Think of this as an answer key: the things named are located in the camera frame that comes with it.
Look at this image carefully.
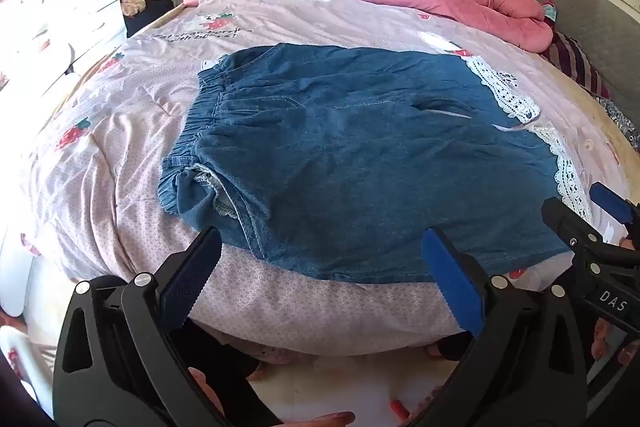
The person's right hand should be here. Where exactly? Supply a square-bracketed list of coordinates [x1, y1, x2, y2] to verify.
[591, 322, 640, 368]

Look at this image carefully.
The pink strawberry print bedsheet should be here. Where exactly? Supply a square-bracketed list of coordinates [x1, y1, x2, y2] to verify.
[20, 0, 640, 358]

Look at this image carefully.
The dark striped pillow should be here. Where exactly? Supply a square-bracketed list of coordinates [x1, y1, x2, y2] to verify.
[540, 32, 611, 100]

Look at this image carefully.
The blue denim pants lace trim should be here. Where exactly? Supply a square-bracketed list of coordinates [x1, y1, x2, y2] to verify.
[157, 44, 593, 284]

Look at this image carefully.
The dark floral cloth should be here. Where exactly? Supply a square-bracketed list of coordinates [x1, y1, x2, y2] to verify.
[597, 97, 640, 145]

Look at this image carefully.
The grey padded headboard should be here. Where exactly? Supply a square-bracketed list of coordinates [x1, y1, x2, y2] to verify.
[492, 0, 640, 142]

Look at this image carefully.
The white dresser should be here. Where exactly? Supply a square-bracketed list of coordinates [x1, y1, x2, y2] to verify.
[0, 0, 130, 108]

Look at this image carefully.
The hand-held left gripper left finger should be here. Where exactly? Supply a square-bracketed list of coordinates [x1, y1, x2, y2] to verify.
[52, 227, 283, 427]

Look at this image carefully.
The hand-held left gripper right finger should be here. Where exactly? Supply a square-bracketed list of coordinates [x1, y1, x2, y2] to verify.
[421, 227, 601, 427]

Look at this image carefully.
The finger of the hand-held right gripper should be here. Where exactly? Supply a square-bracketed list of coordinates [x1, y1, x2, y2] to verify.
[589, 183, 640, 228]
[542, 197, 606, 258]

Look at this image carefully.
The person's left hand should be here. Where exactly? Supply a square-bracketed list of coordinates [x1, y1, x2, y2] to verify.
[187, 369, 357, 427]

